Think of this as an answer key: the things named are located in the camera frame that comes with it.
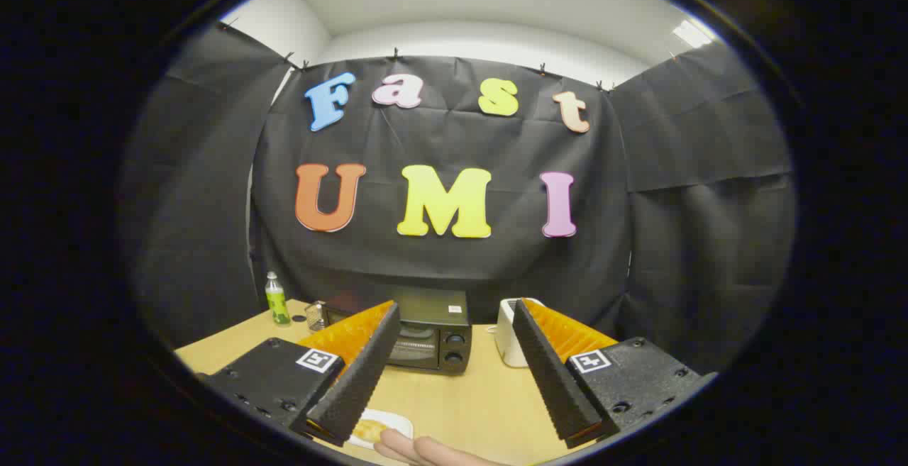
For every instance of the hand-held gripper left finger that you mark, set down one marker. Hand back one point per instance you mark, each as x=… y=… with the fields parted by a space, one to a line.
x=369 y=367

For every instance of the white square plate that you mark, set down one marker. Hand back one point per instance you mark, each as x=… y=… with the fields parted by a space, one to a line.
x=397 y=422

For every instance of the small ceiling light panel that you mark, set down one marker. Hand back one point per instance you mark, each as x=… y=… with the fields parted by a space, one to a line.
x=691 y=33

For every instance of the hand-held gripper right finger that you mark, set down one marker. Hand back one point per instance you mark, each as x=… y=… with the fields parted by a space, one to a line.
x=546 y=374

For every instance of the round golden bread bun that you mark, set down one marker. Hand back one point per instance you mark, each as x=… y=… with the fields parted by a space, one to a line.
x=370 y=430

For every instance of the black toaster oven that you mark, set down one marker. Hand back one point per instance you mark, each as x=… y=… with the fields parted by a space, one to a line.
x=433 y=313

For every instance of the green label drink bottle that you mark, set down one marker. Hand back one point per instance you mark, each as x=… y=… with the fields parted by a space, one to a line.
x=277 y=306

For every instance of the white pop-up toaster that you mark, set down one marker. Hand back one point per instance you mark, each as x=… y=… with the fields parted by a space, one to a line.
x=506 y=335

